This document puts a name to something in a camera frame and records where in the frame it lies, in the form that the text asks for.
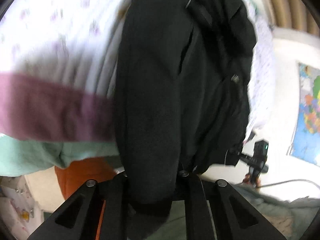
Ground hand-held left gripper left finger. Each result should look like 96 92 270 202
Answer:
27 172 130 240

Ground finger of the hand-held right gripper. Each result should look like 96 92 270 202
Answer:
230 146 254 166

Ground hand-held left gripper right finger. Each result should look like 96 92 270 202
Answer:
175 170 288 240

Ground black hooded jacket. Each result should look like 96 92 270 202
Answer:
114 0 258 240

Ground orange cloth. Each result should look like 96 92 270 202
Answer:
54 159 120 240

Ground green bed sheet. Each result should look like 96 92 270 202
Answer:
0 132 123 177

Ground white patterned cloth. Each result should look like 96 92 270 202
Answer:
0 175 44 240

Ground striped brown roller blind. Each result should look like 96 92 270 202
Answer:
262 0 320 37

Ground floral quilt with pink border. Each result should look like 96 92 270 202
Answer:
0 0 275 143

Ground black cable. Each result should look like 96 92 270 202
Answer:
257 179 320 190

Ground colourful wall map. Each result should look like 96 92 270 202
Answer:
286 61 320 167

